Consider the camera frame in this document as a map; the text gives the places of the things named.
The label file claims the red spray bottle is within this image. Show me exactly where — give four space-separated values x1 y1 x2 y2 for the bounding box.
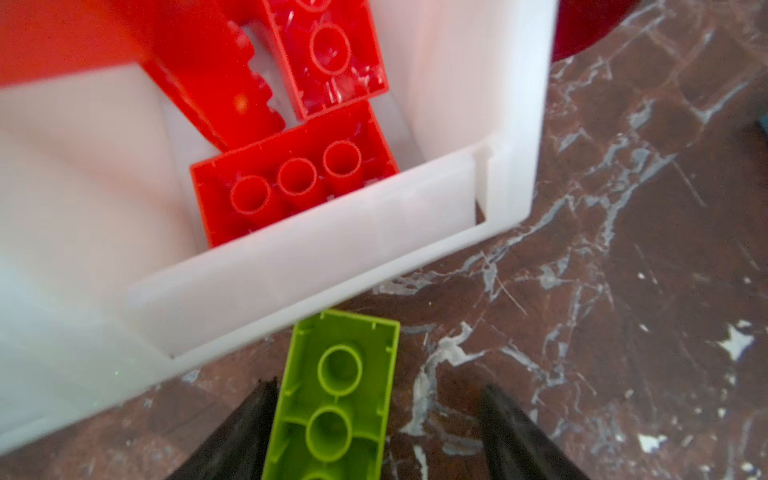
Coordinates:
552 0 640 62

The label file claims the white right bin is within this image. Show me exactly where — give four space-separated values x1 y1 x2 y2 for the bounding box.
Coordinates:
1 1 558 452

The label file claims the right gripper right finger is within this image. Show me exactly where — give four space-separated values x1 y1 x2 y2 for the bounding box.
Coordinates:
478 384 588 480

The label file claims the red lego studs up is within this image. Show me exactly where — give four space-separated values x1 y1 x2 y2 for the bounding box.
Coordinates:
190 101 399 248

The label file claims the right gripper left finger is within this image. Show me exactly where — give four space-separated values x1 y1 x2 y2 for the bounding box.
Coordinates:
167 378 279 480

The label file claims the red lego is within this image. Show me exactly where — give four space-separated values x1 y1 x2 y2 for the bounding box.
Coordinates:
1 1 285 151
254 0 389 121

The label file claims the red lego bottom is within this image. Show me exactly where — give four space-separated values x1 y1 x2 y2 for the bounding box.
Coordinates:
254 0 389 121

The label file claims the green lego near bins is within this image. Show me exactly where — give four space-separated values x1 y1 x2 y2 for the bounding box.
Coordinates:
262 310 400 479

